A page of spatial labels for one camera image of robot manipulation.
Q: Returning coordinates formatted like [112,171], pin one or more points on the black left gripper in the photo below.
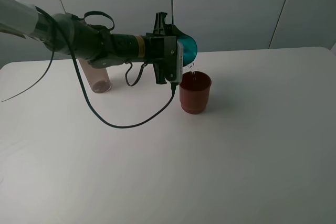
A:
[161,50]

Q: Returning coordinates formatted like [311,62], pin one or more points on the teal transparent plastic cup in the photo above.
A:
[190,48]

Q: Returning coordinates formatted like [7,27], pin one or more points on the smoky transparent plastic bottle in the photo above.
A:
[98,77]

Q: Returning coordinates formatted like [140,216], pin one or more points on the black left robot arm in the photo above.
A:
[58,33]

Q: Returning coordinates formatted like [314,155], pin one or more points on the red plastic cup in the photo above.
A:
[194,92]

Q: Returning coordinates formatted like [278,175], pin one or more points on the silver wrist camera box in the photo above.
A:
[176,64]

